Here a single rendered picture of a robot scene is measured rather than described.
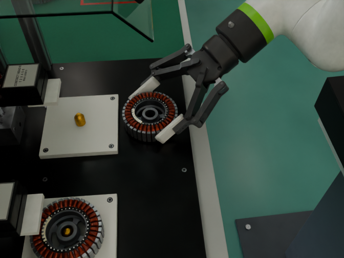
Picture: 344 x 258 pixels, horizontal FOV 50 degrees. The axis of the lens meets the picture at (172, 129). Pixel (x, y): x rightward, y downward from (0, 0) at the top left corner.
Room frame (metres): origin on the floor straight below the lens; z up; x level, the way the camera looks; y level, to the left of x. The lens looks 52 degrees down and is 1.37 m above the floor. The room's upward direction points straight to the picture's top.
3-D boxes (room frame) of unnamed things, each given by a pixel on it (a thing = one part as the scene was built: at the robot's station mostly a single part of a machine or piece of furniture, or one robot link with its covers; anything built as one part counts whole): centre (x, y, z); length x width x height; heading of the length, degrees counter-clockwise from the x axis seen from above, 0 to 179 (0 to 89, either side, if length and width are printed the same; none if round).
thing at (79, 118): (0.48, 0.19, 0.80); 0.02 x 0.02 x 0.03
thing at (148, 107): (0.49, 0.04, 0.79); 0.11 x 0.11 x 0.04
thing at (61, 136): (0.48, 0.19, 0.78); 0.15 x 0.15 x 0.01; 4
